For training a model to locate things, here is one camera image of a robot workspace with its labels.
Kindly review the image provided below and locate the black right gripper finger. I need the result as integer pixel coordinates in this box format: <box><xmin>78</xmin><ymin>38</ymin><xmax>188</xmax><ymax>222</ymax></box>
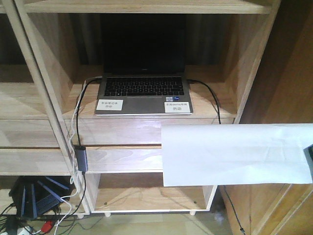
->
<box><xmin>303</xmin><ymin>145</ymin><xmax>313</xmax><ymax>169</ymax></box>

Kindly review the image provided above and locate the white paper sheet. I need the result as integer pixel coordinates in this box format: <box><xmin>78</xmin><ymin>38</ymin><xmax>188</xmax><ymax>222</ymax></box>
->
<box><xmin>161</xmin><ymin>124</ymin><xmax>313</xmax><ymax>187</ymax></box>

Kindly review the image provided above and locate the right white laptop label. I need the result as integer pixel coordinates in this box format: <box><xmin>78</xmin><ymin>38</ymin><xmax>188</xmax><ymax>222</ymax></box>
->
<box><xmin>164</xmin><ymin>102</ymin><xmax>191</xmax><ymax>114</ymax></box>

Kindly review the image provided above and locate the white laptop label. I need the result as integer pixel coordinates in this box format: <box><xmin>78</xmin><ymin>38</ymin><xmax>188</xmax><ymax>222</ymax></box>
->
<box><xmin>164</xmin><ymin>102</ymin><xmax>191</xmax><ymax>114</ymax></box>
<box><xmin>96</xmin><ymin>99</ymin><xmax>123</xmax><ymax>111</ymax></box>

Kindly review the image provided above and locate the grey open laptop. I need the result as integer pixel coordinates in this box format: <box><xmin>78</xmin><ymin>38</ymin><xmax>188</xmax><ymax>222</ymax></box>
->
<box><xmin>95</xmin><ymin>13</ymin><xmax>193</xmax><ymax>116</ymax></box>

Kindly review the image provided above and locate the left white laptop label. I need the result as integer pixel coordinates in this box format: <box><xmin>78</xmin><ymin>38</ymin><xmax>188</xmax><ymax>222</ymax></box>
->
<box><xmin>96</xmin><ymin>99</ymin><xmax>123</xmax><ymax>111</ymax></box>

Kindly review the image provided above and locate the grey usb hub adapter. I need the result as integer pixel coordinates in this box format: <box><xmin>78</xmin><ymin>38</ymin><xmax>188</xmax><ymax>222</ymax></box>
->
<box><xmin>74</xmin><ymin>145</ymin><xmax>88</xmax><ymax>173</ymax></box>

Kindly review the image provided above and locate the black router with antennas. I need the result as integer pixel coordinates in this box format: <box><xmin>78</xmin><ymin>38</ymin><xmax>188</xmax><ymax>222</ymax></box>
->
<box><xmin>9</xmin><ymin>176</ymin><xmax>74</xmax><ymax>219</ymax></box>

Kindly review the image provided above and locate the black right laptop cable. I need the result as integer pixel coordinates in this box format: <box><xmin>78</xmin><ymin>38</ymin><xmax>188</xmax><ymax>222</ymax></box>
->
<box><xmin>187</xmin><ymin>79</ymin><xmax>222</xmax><ymax>125</ymax></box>

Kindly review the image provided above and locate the black laptop cable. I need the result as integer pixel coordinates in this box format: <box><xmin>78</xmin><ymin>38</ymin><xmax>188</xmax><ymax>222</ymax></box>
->
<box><xmin>187</xmin><ymin>79</ymin><xmax>222</xmax><ymax>125</ymax></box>
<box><xmin>76</xmin><ymin>77</ymin><xmax>101</xmax><ymax>147</ymax></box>

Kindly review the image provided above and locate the black left laptop cable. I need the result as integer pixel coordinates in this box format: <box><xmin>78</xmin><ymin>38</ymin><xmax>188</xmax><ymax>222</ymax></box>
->
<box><xmin>76</xmin><ymin>77</ymin><xmax>101</xmax><ymax>147</ymax></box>

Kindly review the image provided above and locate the white cable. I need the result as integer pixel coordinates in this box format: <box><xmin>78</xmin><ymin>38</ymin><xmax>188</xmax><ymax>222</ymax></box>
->
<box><xmin>53</xmin><ymin>78</ymin><xmax>89</xmax><ymax>235</ymax></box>

